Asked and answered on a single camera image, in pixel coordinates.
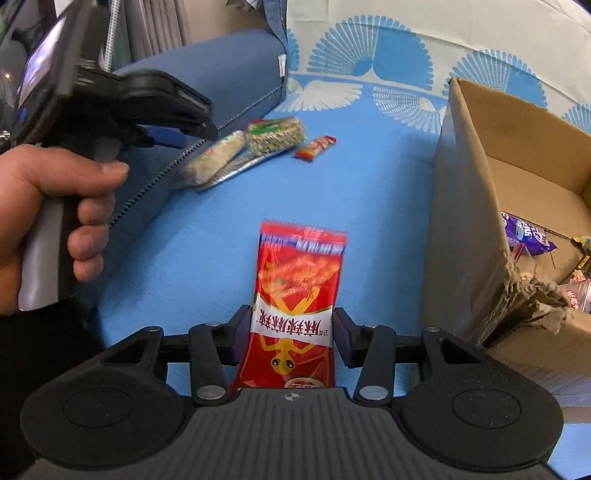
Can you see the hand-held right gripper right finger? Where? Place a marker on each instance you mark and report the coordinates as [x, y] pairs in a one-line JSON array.
[[344, 333]]

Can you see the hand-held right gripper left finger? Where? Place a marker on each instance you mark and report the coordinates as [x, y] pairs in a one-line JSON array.
[[242, 333]]

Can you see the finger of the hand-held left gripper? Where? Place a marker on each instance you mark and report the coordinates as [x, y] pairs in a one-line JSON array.
[[198, 117]]

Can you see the pale green long packet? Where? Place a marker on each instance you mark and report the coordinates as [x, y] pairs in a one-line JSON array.
[[214, 159]]

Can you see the silver foil packet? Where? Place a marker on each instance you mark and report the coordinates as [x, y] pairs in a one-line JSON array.
[[240, 168]]

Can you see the red spicy strip packet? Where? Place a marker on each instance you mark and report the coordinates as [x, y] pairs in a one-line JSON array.
[[295, 277]]

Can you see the green puffed rice cake packet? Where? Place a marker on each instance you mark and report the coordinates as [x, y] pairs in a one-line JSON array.
[[274, 136]]

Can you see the small red orange packet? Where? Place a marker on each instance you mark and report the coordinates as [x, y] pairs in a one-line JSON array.
[[315, 148]]

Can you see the cardboard box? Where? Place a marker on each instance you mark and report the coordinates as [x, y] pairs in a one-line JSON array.
[[466, 207]]

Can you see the purple snack packet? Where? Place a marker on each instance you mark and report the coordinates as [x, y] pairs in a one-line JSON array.
[[526, 235]]

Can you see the clear biscuit packet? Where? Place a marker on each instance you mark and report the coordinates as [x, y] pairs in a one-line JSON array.
[[577, 295]]

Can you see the dark brown bar packet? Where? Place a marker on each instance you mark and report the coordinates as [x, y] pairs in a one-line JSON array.
[[581, 267]]

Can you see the yellow white snack packet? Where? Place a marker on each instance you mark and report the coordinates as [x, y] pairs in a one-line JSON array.
[[582, 241]]

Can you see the person's left hand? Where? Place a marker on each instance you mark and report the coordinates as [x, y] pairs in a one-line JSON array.
[[27, 184]]

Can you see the blue sofa armrest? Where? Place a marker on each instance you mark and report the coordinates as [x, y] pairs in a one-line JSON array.
[[207, 69]]

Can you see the grey curtain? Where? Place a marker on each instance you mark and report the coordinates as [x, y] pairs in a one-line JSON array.
[[184, 23]]

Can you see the blue back cushion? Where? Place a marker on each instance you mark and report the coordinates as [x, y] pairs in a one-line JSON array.
[[277, 18]]

